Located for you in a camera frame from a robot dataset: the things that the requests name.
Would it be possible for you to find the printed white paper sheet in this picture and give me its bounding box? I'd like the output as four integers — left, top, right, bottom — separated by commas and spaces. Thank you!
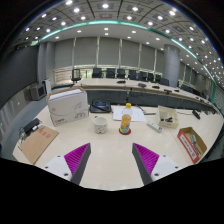
112, 105, 147, 123

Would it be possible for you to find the brown paper envelope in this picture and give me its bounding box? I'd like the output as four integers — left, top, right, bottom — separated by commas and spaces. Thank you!
18, 124, 60, 165

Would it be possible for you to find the black desk microphone base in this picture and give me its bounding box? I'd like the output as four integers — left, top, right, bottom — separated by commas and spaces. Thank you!
191, 109, 202, 120

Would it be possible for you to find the black stapler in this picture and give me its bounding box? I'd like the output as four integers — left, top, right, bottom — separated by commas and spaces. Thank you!
19, 117, 43, 138

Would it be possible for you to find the black binder clip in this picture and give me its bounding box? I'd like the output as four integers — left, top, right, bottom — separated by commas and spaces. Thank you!
160, 116, 174, 124

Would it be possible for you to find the long curved conference desk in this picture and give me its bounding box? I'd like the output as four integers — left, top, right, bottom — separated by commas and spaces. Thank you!
73, 77, 218, 111

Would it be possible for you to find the yellow-capped clear drink bottle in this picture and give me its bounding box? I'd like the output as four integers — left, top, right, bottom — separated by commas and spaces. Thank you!
119, 102, 133, 135

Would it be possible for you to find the open red-sided cardboard box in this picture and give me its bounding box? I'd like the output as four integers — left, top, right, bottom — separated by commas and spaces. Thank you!
176, 126, 208, 164

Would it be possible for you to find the row of black office chairs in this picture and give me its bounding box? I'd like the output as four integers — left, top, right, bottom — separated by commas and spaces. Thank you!
70, 67, 171, 87

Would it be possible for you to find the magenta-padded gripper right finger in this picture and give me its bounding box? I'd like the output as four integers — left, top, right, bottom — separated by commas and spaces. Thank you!
131, 142, 183, 186

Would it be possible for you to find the white dotted mug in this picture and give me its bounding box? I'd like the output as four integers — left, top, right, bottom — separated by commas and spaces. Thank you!
92, 115, 109, 135

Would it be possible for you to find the white desk organizer tray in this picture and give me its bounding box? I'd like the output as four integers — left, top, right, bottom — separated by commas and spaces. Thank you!
155, 105, 180, 129

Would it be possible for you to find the black conference microphone unit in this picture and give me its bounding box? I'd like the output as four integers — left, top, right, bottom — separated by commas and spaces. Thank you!
89, 99, 112, 114

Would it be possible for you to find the group of ceiling lights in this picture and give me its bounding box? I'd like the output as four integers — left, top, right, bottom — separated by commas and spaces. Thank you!
23, 0, 224, 78

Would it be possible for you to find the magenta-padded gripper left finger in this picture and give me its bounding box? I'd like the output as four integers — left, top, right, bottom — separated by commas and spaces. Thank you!
42, 142, 92, 186

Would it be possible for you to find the grey floor cabinet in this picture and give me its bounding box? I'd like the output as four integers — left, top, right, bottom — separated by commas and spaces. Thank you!
29, 83, 47, 102

